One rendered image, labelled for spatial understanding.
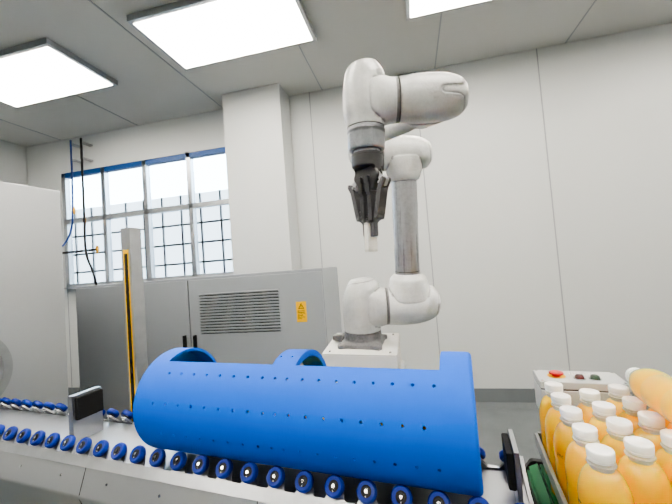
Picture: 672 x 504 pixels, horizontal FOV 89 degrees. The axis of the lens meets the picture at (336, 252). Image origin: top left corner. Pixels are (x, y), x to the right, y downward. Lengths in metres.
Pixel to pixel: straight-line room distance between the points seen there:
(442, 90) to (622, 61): 3.66
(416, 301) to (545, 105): 3.02
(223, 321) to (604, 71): 4.05
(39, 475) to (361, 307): 1.18
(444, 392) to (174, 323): 2.47
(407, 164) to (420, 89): 0.55
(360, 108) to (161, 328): 2.54
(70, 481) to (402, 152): 1.52
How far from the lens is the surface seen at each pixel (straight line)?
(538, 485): 1.09
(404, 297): 1.37
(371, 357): 1.35
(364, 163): 0.81
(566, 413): 0.90
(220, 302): 2.72
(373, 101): 0.84
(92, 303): 3.48
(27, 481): 1.63
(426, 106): 0.86
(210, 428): 0.98
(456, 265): 3.61
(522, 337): 3.80
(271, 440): 0.89
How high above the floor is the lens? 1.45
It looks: 2 degrees up
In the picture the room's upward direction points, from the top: 4 degrees counter-clockwise
